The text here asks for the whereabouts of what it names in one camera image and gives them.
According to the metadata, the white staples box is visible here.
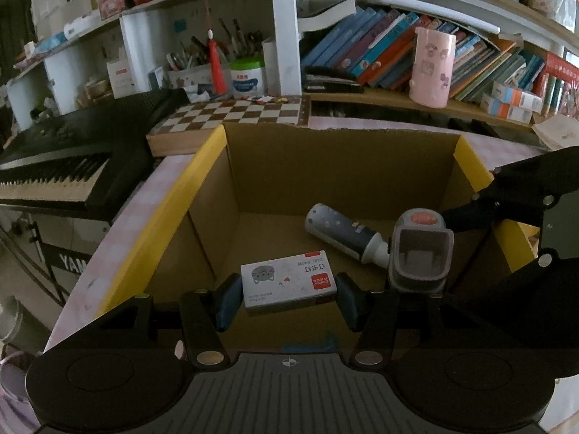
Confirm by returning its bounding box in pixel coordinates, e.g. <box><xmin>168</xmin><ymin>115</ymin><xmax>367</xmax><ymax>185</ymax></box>
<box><xmin>240</xmin><ymin>251</ymin><xmax>337</xmax><ymax>310</ymax></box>

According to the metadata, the grey bottle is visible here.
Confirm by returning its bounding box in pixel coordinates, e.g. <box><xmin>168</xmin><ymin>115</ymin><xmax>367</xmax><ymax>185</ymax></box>
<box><xmin>304</xmin><ymin>203</ymin><xmax>390</xmax><ymax>268</ymax></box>

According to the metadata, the stack of papers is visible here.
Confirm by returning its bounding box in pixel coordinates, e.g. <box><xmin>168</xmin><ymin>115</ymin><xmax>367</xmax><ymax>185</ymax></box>
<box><xmin>533</xmin><ymin>115</ymin><xmax>579</xmax><ymax>151</ymax></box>

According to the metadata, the pink desk mat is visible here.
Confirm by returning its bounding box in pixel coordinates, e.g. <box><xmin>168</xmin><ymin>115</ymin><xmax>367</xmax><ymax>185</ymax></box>
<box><xmin>46</xmin><ymin>131</ymin><xmax>544</xmax><ymax>349</ymax></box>

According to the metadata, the orange blue box lower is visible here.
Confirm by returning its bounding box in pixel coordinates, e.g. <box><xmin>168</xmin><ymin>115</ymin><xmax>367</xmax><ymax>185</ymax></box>
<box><xmin>480</xmin><ymin>94</ymin><xmax>532</xmax><ymax>124</ymax></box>

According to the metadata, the orange blue box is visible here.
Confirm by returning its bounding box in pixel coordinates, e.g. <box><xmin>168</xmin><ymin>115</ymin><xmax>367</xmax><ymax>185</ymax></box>
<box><xmin>491</xmin><ymin>81</ymin><xmax>543</xmax><ymax>113</ymax></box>
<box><xmin>480</xmin><ymin>94</ymin><xmax>532</xmax><ymax>124</ymax></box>

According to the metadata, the orange blue box upper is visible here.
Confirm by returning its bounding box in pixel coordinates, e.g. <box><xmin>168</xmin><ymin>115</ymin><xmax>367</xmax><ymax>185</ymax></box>
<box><xmin>491</xmin><ymin>81</ymin><xmax>543</xmax><ymax>113</ymax></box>

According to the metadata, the yellow cardboard box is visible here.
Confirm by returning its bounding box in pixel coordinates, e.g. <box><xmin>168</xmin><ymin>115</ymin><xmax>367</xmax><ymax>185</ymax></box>
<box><xmin>89</xmin><ymin>123</ymin><xmax>536</xmax><ymax>356</ymax></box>

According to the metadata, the red book set box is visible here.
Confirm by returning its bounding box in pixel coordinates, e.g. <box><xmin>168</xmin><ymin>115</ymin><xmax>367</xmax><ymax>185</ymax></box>
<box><xmin>541</xmin><ymin>52</ymin><xmax>579</xmax><ymax>83</ymax></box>

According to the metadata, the pink cylindrical container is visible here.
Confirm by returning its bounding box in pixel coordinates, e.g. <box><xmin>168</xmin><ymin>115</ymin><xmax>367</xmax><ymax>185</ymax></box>
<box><xmin>409</xmin><ymin>27</ymin><xmax>456</xmax><ymax>109</ymax></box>

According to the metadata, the checkered chess board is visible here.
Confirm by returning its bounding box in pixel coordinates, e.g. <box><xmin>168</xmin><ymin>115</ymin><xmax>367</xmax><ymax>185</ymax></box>
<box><xmin>147</xmin><ymin>95</ymin><xmax>311</xmax><ymax>157</ymax></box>

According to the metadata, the black electric keyboard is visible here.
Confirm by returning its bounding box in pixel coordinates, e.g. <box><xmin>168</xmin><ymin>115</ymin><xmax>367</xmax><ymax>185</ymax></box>
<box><xmin>1</xmin><ymin>89</ymin><xmax>189</xmax><ymax>222</ymax></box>

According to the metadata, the white green jar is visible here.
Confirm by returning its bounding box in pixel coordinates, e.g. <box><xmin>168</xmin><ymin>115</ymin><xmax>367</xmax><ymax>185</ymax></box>
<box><xmin>230</xmin><ymin>55</ymin><xmax>266</xmax><ymax>98</ymax></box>

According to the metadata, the white bookshelf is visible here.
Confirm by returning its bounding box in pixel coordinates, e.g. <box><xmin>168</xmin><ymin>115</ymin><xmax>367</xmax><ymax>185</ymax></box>
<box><xmin>7</xmin><ymin>0</ymin><xmax>578</xmax><ymax>128</ymax></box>

